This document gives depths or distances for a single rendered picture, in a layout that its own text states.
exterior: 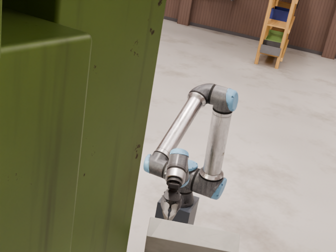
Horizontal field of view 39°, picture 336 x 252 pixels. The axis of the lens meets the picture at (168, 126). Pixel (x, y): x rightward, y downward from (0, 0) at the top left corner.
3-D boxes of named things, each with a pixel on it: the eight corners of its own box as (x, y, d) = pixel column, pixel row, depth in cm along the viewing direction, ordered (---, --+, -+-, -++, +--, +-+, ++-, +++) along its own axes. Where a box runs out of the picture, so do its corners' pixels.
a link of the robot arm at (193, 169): (175, 178, 311) (180, 154, 304) (199, 186, 305) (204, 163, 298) (165, 187, 297) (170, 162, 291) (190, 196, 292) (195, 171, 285)
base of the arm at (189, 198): (170, 188, 316) (172, 176, 312) (196, 197, 311) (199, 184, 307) (160, 201, 299) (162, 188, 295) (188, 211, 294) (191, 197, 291)
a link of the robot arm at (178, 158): (190, 158, 227) (189, 146, 219) (186, 180, 219) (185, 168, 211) (171, 156, 228) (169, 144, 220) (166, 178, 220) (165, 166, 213)
